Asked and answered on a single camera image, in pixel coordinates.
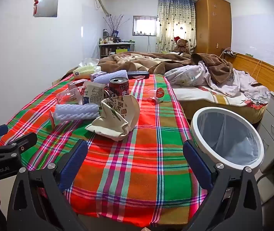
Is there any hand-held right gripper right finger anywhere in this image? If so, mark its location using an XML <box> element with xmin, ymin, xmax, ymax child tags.
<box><xmin>183</xmin><ymin>140</ymin><xmax>264</xmax><ymax>231</ymax></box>

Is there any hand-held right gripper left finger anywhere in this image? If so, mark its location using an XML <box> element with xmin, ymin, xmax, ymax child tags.
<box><xmin>7</xmin><ymin>139</ymin><xmax>89</xmax><ymax>231</ymax></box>

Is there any white round trash bin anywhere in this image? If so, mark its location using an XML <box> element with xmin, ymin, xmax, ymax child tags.
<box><xmin>190</xmin><ymin>107</ymin><xmax>265</xmax><ymax>174</ymax></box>

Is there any white foam roll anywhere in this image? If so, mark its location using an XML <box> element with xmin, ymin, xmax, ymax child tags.
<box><xmin>55</xmin><ymin>103</ymin><xmax>100</xmax><ymax>126</ymax></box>

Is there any crushed beige paper cup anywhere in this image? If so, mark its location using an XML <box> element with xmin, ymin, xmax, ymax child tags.
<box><xmin>85</xmin><ymin>94</ymin><xmax>140</xmax><ymax>141</ymax></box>

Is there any clear plastic cup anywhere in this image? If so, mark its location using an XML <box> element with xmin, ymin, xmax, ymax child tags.
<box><xmin>56</xmin><ymin>88</ymin><xmax>84</xmax><ymax>105</ymax></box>

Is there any white blue milk carton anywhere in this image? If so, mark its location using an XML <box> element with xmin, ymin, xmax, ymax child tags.
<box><xmin>83</xmin><ymin>80</ymin><xmax>109</xmax><ymax>105</ymax></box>

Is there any red white small carton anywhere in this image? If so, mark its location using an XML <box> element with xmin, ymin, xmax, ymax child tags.
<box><xmin>68</xmin><ymin>79</ymin><xmax>86</xmax><ymax>91</ymax></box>

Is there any clear cup with red lid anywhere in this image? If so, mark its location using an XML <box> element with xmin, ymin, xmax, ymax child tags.
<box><xmin>150</xmin><ymin>88</ymin><xmax>165</xmax><ymax>103</ymax></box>

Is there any red drink can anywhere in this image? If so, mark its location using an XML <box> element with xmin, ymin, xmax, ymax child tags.
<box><xmin>109</xmin><ymin>76</ymin><xmax>130</xmax><ymax>98</ymax></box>

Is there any clear bin liner bag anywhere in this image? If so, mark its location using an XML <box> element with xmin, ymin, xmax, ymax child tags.
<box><xmin>196</xmin><ymin>113</ymin><xmax>259</xmax><ymax>161</ymax></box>

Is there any plaid red green cloth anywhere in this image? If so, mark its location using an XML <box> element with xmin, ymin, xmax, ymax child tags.
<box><xmin>0</xmin><ymin>73</ymin><xmax>208</xmax><ymax>229</ymax></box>

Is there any mattress with floral sheet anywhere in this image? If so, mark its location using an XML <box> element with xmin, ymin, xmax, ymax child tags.
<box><xmin>173</xmin><ymin>87</ymin><xmax>268</xmax><ymax>125</ymax></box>

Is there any pale floral quilt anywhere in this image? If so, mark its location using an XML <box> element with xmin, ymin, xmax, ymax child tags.
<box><xmin>165</xmin><ymin>61</ymin><xmax>271</xmax><ymax>103</ymax></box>

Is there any purple small carton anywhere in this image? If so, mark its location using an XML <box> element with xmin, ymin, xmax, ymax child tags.
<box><xmin>90</xmin><ymin>72</ymin><xmax>108</xmax><ymax>82</ymax></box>

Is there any lavender foam roll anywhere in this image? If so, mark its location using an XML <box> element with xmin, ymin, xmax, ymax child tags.
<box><xmin>93</xmin><ymin>70</ymin><xmax>129</xmax><ymax>85</ymax></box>

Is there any green tissue pack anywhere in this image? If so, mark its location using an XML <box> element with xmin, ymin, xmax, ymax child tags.
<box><xmin>73</xmin><ymin>58</ymin><xmax>101</xmax><ymax>79</ymax></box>

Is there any dark glasses case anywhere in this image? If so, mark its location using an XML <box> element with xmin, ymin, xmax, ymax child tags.
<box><xmin>127</xmin><ymin>71</ymin><xmax>150</xmax><ymax>79</ymax></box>

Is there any wooden headboard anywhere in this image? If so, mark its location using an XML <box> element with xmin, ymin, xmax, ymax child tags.
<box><xmin>226</xmin><ymin>53</ymin><xmax>274</xmax><ymax>93</ymax></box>

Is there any brown fleece blanket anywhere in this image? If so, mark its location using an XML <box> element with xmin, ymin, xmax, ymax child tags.
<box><xmin>98</xmin><ymin>52</ymin><xmax>234</xmax><ymax>85</ymax></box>

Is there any cluttered shelf desk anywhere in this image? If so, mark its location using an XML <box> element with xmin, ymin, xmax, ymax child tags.
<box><xmin>99</xmin><ymin>42</ymin><xmax>135</xmax><ymax>59</ymax></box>

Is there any brown teddy bear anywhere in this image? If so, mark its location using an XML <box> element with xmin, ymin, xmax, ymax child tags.
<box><xmin>172</xmin><ymin>37</ymin><xmax>191</xmax><ymax>55</ymax></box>

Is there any wooden wardrobe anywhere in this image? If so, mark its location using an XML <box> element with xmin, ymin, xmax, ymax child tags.
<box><xmin>195</xmin><ymin>0</ymin><xmax>232</xmax><ymax>55</ymax></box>

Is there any vase with dry branches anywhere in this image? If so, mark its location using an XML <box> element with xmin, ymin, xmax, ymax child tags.
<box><xmin>103</xmin><ymin>14</ymin><xmax>130</xmax><ymax>41</ymax></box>

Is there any patterned curtain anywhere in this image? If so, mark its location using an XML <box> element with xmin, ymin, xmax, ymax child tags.
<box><xmin>156</xmin><ymin>0</ymin><xmax>197</xmax><ymax>53</ymax></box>

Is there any small window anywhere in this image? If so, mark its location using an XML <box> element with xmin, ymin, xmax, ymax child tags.
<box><xmin>133</xmin><ymin>16</ymin><xmax>157</xmax><ymax>37</ymax></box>

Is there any wrapped air conditioner pipe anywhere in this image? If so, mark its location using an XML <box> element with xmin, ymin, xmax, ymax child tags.
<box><xmin>92</xmin><ymin>0</ymin><xmax>111</xmax><ymax>15</ymax></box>

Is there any power strip with cables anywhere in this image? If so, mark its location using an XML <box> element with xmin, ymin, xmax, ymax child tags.
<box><xmin>221</xmin><ymin>48</ymin><xmax>237</xmax><ymax>57</ymax></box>

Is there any grey wall panel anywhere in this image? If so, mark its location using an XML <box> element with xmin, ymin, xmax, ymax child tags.
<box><xmin>34</xmin><ymin>0</ymin><xmax>59</xmax><ymax>18</ymax></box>

